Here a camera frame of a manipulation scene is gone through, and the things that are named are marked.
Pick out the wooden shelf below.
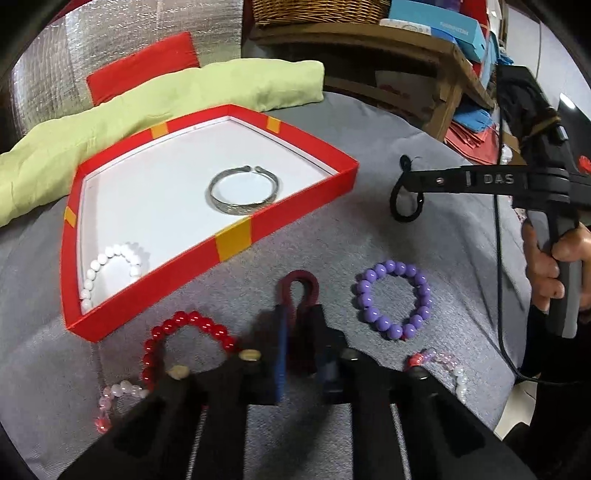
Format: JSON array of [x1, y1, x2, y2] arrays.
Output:
[[249, 23, 498, 141]]

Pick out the red cardboard piece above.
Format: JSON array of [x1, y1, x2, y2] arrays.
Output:
[[86, 31, 201, 106]]

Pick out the person's right forearm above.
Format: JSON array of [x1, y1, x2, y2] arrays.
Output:
[[524, 302, 591, 462]]

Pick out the silver insulation foil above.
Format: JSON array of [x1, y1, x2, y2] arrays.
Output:
[[9, 0, 252, 153]]

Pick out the light green cloth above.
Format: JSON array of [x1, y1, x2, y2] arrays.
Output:
[[0, 59, 325, 229]]

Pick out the pink and white bead bracelet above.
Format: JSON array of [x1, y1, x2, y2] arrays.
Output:
[[405, 348, 470, 401], [93, 379, 151, 435]]

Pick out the silver bangle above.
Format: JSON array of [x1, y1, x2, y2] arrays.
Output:
[[206, 165, 280, 217]]

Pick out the red jewelry box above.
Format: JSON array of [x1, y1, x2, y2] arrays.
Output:
[[60, 104, 360, 343]]

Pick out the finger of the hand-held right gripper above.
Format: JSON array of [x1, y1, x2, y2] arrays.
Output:
[[399, 166, 527, 197]]

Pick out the purple bead bracelet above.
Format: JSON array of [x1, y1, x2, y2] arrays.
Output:
[[355, 259, 434, 341]]

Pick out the teal cardboard box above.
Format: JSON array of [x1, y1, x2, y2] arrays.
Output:
[[388, 0, 489, 64]]

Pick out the black hair tie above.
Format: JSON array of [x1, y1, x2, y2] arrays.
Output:
[[390, 154, 424, 224]]

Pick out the person's right hand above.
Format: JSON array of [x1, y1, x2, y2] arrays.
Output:
[[522, 220, 591, 315]]

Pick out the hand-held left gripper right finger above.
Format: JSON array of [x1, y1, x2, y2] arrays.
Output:
[[295, 304, 539, 480]]

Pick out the red bead bracelet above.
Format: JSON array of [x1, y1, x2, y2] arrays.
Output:
[[141, 310, 241, 394]]

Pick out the maroon hair tie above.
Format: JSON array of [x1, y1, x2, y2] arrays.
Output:
[[280, 270, 320, 320]]

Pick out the wicker basket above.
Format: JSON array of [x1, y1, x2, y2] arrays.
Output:
[[252, 0, 393, 28]]

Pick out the grey blanket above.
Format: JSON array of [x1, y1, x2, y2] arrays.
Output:
[[0, 90, 546, 480]]

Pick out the red paper envelopes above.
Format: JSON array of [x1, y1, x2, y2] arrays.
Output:
[[445, 115, 503, 165]]

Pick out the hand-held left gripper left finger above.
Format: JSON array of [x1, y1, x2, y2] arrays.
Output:
[[58, 302, 293, 480]]

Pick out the black cable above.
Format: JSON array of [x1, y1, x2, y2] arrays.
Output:
[[492, 111, 555, 385]]

